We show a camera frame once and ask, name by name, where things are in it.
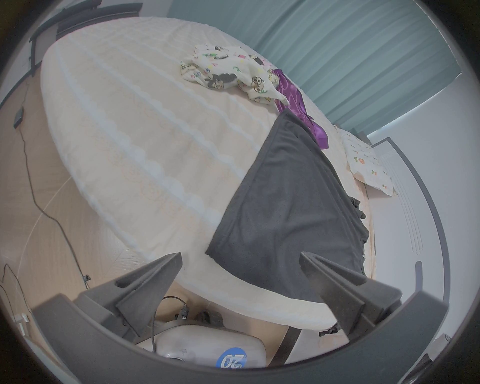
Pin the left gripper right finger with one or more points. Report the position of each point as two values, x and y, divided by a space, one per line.
337 296

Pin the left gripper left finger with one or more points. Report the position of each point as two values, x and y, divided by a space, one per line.
148 296

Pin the black T-shirt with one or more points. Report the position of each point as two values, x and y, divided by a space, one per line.
292 217

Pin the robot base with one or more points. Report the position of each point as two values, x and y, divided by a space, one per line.
210 345

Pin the bed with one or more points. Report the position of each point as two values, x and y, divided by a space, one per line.
150 142

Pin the white printed pillow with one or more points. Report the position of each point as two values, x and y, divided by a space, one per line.
369 165

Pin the grey bedside table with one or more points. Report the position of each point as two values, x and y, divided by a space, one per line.
362 137

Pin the purple satin garment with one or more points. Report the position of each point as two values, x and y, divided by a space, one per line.
296 101

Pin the white printed pyjama top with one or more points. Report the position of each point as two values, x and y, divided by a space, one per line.
225 71

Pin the blue-green curtain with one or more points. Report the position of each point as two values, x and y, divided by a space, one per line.
337 56

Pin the dark chest of drawers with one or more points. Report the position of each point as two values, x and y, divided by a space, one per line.
82 18

